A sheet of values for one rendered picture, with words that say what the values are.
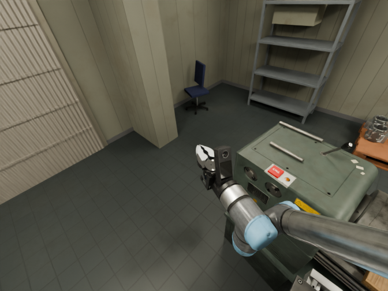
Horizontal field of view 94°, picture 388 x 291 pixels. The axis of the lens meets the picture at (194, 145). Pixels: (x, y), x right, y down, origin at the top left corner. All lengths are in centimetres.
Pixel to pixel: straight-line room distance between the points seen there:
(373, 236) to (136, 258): 200
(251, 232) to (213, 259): 163
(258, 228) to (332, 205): 61
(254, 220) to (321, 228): 14
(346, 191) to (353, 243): 66
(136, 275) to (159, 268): 22
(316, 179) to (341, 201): 13
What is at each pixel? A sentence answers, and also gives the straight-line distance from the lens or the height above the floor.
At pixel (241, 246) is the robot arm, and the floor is 148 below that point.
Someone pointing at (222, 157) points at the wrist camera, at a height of 165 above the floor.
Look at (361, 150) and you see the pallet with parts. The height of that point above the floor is 15.
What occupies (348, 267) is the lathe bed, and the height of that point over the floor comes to 86.
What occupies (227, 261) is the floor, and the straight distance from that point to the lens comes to 210.
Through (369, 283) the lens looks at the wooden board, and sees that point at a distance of 137.
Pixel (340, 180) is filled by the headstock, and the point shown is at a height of 126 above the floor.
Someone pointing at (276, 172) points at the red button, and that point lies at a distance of 103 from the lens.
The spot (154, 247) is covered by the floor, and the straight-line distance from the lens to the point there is 219.
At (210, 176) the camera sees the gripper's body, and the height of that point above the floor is 157.
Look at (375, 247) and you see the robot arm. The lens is 45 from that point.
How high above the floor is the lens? 201
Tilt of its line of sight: 42 degrees down
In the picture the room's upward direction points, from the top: 4 degrees counter-clockwise
